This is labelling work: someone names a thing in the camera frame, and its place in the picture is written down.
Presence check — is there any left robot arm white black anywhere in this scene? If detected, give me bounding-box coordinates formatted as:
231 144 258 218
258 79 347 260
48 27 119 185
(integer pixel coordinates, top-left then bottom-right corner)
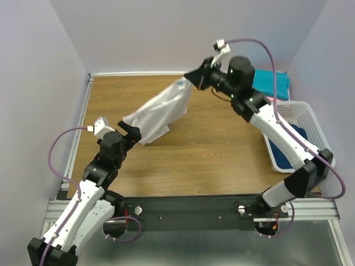
27 117 141 265

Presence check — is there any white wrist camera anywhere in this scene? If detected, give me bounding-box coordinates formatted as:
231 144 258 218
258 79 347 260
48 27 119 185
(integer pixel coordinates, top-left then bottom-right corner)
86 117 115 139
210 39 231 67

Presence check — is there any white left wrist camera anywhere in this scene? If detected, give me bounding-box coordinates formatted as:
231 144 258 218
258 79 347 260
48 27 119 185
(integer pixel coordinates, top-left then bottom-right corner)
86 117 115 139

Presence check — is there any pink folded t shirt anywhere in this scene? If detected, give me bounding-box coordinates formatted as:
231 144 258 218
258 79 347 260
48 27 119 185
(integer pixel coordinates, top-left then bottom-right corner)
266 90 290 102

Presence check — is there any white t shirt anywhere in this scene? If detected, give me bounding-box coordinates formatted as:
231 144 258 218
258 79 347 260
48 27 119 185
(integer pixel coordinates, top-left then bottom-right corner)
123 78 194 146

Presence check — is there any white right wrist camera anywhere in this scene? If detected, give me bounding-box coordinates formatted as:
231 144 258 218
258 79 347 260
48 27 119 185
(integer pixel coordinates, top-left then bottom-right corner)
210 39 231 67

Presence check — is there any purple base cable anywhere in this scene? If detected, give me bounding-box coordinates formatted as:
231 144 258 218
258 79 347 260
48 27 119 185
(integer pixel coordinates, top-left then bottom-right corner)
104 216 143 243
259 202 296 239

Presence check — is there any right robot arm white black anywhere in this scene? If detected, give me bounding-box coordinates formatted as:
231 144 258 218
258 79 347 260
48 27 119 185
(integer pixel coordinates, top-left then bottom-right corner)
184 56 333 217

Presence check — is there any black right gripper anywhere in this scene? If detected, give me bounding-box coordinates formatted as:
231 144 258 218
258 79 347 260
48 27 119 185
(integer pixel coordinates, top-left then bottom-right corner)
184 58 237 99

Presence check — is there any aluminium frame rail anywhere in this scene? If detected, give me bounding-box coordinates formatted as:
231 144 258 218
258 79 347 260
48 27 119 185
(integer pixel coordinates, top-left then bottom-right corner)
40 73 94 237

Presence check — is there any teal folded t shirt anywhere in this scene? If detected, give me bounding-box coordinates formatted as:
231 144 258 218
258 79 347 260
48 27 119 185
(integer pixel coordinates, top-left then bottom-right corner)
253 69 290 101

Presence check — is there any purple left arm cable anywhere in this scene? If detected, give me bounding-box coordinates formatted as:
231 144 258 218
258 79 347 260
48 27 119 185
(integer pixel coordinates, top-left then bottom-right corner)
41 126 94 266

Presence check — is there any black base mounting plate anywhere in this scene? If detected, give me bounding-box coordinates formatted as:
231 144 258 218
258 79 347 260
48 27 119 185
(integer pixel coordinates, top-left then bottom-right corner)
103 194 288 237

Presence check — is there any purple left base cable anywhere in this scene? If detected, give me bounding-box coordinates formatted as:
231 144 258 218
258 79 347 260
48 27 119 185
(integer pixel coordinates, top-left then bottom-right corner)
104 216 143 243

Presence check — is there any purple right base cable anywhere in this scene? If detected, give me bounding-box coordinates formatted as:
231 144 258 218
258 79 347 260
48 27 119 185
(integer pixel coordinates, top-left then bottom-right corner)
259 202 296 239

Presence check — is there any dark blue t shirt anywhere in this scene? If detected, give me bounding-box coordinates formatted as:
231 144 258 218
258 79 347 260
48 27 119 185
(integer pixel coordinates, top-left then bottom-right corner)
264 135 295 173

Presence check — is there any white plastic laundry basket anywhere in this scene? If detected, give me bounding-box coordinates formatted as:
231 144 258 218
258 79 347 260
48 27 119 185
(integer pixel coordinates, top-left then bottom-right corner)
260 101 333 174

